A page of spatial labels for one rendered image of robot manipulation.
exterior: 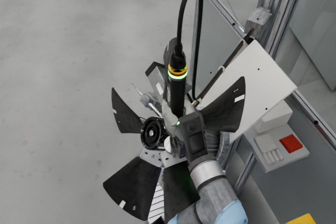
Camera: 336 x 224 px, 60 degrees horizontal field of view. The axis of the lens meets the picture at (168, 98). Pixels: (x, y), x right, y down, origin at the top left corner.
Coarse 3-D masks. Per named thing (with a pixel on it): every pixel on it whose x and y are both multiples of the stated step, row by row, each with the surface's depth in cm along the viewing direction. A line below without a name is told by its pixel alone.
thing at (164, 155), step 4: (160, 152) 102; (164, 152) 102; (160, 156) 101; (164, 156) 101; (168, 156) 101; (176, 156) 101; (164, 160) 100; (168, 160) 100; (172, 160) 100; (176, 160) 100; (180, 160) 100; (184, 160) 100; (164, 164) 99; (168, 164) 99; (172, 164) 99
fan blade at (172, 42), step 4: (172, 40) 106; (168, 44) 111; (172, 44) 104; (168, 48) 110; (172, 48) 103; (164, 52) 119; (168, 52) 108; (164, 56) 119; (168, 56) 106; (164, 60) 119; (168, 60) 105; (164, 64) 120; (164, 84) 106; (164, 88) 105; (164, 92) 104; (164, 96) 104
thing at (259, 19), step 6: (252, 12) 118; (258, 12) 118; (264, 12) 118; (252, 18) 116; (258, 18) 116; (264, 18) 116; (246, 24) 117; (252, 24) 116; (258, 24) 114; (264, 24) 115; (246, 30) 119; (258, 30) 116; (264, 30) 121; (252, 36) 120; (258, 36) 118
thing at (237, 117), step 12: (240, 84) 89; (228, 96) 90; (204, 108) 98; (216, 108) 89; (228, 108) 85; (240, 108) 81; (204, 120) 89; (216, 120) 85; (228, 120) 81; (240, 120) 79
